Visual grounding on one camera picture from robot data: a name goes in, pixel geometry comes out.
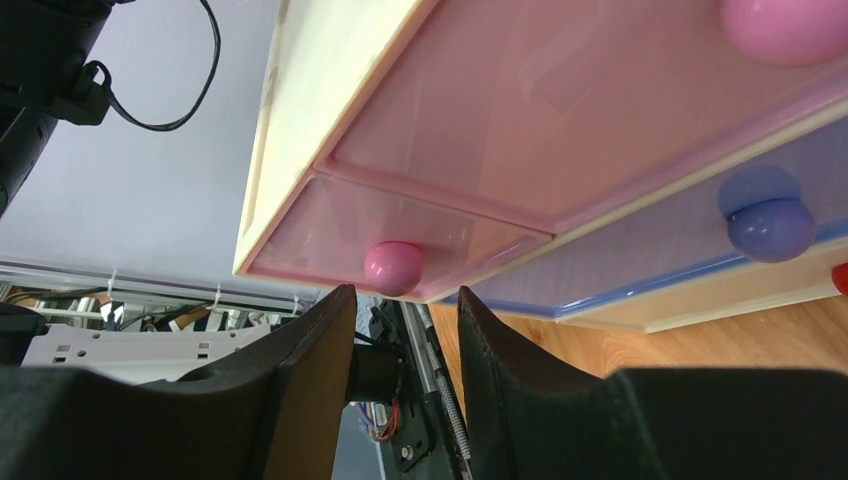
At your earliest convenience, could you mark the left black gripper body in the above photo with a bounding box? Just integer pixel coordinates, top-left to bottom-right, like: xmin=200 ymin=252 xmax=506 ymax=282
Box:
xmin=1 ymin=0 xmax=113 ymax=211

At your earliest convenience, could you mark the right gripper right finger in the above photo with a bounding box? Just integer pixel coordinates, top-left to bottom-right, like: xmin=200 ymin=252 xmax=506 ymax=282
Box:
xmin=457 ymin=287 xmax=847 ymax=479

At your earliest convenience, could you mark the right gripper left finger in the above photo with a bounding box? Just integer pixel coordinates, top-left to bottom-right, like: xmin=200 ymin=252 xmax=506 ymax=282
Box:
xmin=1 ymin=285 xmax=357 ymax=479

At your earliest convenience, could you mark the white mini drawer cabinet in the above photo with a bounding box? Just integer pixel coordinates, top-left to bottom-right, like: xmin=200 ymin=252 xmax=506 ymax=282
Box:
xmin=234 ymin=1 xmax=847 ymax=332

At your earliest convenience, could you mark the purple middle drawer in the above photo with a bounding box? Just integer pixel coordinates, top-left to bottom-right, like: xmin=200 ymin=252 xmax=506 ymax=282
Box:
xmin=471 ymin=119 xmax=847 ymax=318

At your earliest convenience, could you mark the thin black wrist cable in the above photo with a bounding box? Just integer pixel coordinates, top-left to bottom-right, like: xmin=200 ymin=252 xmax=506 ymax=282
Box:
xmin=86 ymin=0 xmax=222 ymax=133

